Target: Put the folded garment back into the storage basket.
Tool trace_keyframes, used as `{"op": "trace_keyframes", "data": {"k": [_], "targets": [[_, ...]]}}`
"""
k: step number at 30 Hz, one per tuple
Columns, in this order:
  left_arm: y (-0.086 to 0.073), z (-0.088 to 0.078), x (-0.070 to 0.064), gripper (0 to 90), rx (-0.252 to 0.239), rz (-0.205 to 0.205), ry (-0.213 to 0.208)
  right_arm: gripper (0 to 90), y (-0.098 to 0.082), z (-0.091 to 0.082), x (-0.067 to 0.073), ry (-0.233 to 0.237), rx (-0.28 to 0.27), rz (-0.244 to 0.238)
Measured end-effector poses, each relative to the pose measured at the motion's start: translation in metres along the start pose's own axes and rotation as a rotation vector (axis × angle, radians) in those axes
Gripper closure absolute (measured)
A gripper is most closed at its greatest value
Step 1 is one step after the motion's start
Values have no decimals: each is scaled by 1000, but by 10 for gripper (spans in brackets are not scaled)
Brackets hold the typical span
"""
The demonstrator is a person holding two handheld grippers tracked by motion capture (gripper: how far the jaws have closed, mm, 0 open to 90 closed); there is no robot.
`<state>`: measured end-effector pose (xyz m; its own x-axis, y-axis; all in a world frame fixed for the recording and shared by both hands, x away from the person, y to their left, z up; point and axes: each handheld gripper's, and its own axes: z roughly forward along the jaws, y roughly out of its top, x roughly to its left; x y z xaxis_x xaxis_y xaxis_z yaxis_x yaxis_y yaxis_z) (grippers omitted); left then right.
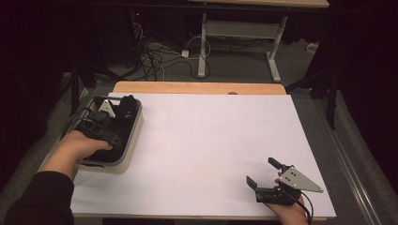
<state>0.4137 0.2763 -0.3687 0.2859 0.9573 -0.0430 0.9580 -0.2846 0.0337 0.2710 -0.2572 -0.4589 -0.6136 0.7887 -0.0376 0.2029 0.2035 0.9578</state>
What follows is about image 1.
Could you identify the small white floor box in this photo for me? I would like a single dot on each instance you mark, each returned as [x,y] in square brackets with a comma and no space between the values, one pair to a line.
[312,48]

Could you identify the white-legged background desk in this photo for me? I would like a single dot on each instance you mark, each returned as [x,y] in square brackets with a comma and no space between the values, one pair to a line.
[241,29]

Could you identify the white power adapter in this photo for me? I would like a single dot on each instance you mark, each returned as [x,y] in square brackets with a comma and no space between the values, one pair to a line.
[185,53]

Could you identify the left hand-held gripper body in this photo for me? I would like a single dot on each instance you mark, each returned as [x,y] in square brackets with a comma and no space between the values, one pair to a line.
[100,131]

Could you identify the grey table grommet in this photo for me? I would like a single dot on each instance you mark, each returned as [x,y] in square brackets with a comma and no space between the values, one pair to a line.
[232,93]

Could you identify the navy knit sweater white stripes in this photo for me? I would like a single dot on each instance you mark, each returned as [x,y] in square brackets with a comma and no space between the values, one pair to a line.
[126,125]

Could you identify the black metal stand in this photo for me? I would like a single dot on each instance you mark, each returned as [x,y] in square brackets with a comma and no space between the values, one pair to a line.
[332,103]
[74,93]

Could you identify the person's left hand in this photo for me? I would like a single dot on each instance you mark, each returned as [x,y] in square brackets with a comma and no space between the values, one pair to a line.
[79,146]

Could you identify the person's right hand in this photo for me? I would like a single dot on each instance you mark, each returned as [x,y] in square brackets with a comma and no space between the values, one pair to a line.
[291,215]

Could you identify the beige plastic bin grey rim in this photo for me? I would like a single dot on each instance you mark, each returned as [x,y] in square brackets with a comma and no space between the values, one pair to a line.
[125,165]

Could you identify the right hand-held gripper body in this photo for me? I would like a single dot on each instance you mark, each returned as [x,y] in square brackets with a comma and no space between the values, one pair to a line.
[281,195]

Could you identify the white table cover sheet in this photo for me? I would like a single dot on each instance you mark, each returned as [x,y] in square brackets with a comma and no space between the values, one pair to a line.
[203,150]

